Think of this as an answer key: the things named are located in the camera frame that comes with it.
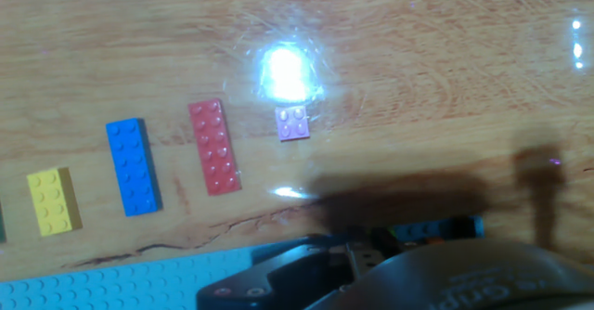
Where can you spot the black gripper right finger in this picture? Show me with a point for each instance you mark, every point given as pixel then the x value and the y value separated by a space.
pixel 399 242

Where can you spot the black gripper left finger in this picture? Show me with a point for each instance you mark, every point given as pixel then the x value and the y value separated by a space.
pixel 287 277

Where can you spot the small purple Lego plate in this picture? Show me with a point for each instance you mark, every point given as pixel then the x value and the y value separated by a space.
pixel 292 123

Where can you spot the long red Lego brick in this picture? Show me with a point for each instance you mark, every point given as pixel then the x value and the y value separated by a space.
pixel 214 146

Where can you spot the gray Lego baseplate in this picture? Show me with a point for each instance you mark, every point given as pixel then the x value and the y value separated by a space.
pixel 116 282

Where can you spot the long blue Lego brick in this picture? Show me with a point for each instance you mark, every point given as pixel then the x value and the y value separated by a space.
pixel 132 167

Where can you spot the yellow Lego brick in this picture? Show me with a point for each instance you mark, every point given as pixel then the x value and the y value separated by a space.
pixel 50 202

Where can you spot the glossy wooden board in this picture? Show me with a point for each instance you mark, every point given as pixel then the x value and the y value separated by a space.
pixel 417 68

